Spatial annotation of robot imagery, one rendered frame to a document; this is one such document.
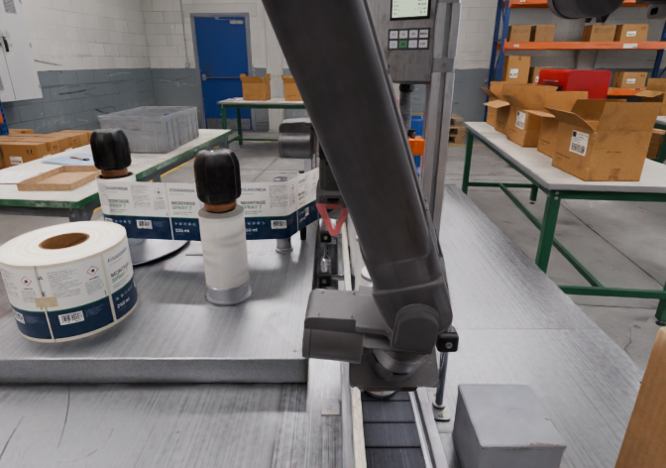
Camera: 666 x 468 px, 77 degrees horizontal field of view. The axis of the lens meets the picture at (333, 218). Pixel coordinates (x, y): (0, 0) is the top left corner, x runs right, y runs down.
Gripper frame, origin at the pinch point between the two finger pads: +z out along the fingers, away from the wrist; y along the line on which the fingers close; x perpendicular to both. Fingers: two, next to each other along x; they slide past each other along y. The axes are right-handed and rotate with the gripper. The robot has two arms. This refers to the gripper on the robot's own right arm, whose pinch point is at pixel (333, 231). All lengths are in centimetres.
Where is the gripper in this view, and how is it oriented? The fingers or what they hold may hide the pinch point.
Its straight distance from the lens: 82.8
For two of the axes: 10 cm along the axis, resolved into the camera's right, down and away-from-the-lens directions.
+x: 10.0, 0.1, 0.0
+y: 0.0, 3.6, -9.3
